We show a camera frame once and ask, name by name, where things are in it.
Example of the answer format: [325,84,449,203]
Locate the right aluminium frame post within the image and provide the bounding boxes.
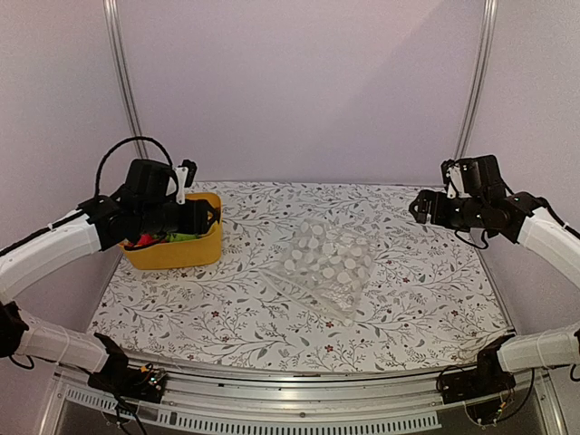
[454,0,498,160]

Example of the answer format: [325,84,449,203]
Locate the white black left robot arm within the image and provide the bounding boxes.
[1,159,222,393]

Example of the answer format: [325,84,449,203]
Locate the floral white table mat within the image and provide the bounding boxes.
[90,181,512,372]

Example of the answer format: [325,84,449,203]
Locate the clear polka dot zip bag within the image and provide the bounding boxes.
[260,219,375,326]

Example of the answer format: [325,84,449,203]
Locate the yellow plastic basket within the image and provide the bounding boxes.
[120,192,223,270]

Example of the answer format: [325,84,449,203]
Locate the green toy grapes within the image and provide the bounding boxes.
[165,233,199,243]

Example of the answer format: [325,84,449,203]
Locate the aluminium frame post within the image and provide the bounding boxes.
[454,0,498,160]
[102,0,142,136]

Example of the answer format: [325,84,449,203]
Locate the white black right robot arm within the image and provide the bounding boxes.
[409,155,579,395]

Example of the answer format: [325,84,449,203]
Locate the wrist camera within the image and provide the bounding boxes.
[441,159,471,199]
[174,159,198,205]

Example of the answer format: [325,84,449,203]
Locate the orange toy carrot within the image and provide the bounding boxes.
[122,234,166,250]

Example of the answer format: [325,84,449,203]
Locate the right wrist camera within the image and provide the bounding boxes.
[441,159,471,199]

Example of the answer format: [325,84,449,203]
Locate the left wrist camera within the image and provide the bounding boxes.
[174,159,198,205]

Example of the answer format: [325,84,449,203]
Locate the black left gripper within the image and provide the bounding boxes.
[138,198,219,235]

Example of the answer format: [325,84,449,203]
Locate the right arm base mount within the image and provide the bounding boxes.
[436,349,516,426]

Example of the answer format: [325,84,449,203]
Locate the left aluminium frame post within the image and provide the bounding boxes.
[102,0,142,136]

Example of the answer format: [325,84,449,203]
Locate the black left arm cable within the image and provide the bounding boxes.
[93,135,176,200]

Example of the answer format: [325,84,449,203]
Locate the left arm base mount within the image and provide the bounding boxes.
[88,333,167,403]

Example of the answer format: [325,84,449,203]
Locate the aluminium front rail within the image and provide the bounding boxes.
[39,353,572,434]

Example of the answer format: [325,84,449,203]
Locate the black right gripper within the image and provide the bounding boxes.
[411,188,487,232]

